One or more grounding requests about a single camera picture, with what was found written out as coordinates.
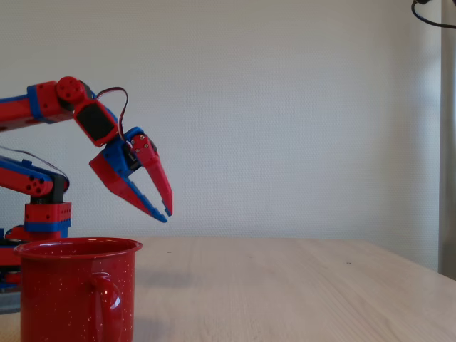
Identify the thin arm servo wire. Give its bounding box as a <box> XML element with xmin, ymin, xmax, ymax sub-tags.
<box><xmin>0</xmin><ymin>145</ymin><xmax>69</xmax><ymax>181</ymax></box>

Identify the grey curtain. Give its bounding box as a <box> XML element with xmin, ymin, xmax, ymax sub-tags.
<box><xmin>437</xmin><ymin>0</ymin><xmax>456</xmax><ymax>282</ymax></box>

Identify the red enamel mug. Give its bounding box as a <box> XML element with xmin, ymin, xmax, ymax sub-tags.
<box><xmin>13</xmin><ymin>237</ymin><xmax>145</xmax><ymax>342</ymax></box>

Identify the black hanging cable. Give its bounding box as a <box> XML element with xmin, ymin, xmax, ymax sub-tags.
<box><xmin>410</xmin><ymin>0</ymin><xmax>456</xmax><ymax>30</ymax></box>

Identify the red blue robot base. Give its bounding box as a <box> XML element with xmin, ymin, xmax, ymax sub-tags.
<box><xmin>0</xmin><ymin>201</ymin><xmax>73</xmax><ymax>294</ymax></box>

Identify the red white black servo cable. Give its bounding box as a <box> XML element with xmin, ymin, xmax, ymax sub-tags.
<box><xmin>93</xmin><ymin>85</ymin><xmax>130</xmax><ymax>144</ymax></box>

